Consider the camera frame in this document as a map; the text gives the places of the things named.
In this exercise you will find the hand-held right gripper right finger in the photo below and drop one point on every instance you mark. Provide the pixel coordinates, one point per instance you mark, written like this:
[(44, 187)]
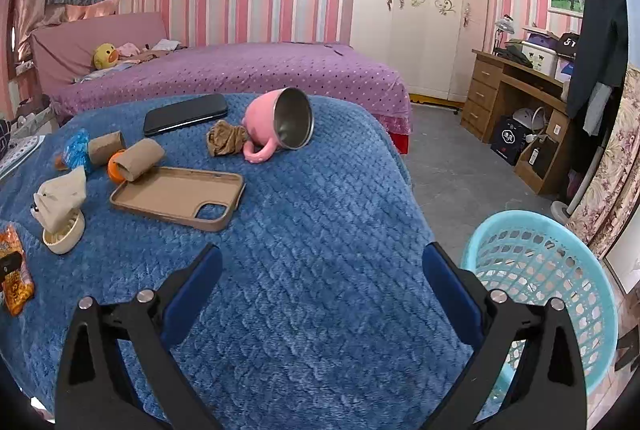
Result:
[(450, 290)]

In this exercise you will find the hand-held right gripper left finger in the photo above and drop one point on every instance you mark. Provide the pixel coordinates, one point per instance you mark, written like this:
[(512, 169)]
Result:
[(192, 295)]

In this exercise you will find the teal plastic basket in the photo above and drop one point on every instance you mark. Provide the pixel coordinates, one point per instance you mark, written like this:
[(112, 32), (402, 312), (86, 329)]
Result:
[(595, 275)]

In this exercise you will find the cardboard tube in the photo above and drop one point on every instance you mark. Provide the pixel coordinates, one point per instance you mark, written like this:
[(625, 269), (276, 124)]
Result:
[(142, 157), (106, 144)]

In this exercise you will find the tan phone case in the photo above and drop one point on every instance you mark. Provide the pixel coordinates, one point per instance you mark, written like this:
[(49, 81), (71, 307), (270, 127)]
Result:
[(160, 195)]

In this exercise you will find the blue quilted blanket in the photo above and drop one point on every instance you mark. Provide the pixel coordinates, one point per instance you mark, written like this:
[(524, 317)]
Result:
[(310, 230)]

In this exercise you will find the white fan stand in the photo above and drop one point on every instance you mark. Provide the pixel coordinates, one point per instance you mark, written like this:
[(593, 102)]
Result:
[(562, 210)]

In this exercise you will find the small white round container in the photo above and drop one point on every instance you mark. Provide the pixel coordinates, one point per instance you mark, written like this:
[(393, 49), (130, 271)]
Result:
[(62, 242)]

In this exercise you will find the large orange peel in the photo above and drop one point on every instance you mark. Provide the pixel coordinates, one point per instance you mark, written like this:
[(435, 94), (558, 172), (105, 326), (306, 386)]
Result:
[(114, 170)]

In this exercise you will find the black paper bag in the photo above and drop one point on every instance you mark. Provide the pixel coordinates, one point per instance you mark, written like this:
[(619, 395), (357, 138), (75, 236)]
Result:
[(507, 142)]

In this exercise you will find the crumpled brown stocking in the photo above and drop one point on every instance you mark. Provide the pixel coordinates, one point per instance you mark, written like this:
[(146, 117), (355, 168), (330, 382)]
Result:
[(225, 139)]

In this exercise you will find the crumpled beige tissue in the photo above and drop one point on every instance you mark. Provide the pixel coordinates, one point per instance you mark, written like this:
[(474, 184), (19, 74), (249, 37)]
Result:
[(62, 195)]

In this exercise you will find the orange snack packet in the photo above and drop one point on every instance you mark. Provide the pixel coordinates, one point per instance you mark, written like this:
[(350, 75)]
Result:
[(17, 292)]

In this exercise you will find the black smartphone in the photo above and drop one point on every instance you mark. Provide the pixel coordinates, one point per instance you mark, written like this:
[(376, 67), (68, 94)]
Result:
[(185, 114)]

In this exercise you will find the blue snack wrapper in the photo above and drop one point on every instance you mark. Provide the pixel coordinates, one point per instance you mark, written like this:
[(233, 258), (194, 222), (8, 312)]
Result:
[(77, 149)]

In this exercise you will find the small orange peel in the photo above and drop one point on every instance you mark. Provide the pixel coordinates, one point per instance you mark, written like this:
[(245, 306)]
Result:
[(60, 161)]

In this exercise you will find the pink cup with steel inside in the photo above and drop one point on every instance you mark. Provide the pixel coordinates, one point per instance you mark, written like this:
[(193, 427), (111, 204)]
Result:
[(262, 114)]

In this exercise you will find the wooden desk with drawers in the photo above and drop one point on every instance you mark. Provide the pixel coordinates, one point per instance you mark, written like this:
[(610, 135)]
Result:
[(482, 94)]

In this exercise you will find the floral patterned cloth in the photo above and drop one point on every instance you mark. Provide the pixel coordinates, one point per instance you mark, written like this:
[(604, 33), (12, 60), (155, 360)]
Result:
[(610, 169)]

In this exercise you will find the purple dotted bed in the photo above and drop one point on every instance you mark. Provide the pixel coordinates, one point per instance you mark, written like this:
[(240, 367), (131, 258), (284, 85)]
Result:
[(250, 69)]

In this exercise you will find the pile of clothes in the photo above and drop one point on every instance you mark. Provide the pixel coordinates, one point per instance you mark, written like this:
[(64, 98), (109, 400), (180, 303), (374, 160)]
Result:
[(150, 49)]

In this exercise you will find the white storage box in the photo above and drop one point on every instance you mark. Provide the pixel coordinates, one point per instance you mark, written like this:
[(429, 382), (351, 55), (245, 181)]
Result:
[(542, 57)]

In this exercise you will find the yellow duck plush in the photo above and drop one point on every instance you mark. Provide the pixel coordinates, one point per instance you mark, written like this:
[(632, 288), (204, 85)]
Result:
[(104, 55)]

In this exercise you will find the cream wardrobe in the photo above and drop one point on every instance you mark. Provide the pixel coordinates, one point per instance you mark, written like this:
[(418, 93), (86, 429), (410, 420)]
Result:
[(420, 34)]

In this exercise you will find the desk lamp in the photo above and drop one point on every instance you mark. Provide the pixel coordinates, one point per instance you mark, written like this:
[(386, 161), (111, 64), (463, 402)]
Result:
[(504, 27)]

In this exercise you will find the black bag with white print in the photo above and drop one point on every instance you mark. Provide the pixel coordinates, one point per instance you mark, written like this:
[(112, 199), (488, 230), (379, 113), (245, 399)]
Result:
[(569, 44)]

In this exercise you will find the pink covered headboard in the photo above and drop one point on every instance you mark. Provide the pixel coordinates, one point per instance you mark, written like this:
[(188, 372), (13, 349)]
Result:
[(75, 44)]

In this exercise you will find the dark hanging clothing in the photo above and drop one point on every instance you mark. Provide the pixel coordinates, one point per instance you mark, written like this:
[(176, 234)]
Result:
[(597, 39)]

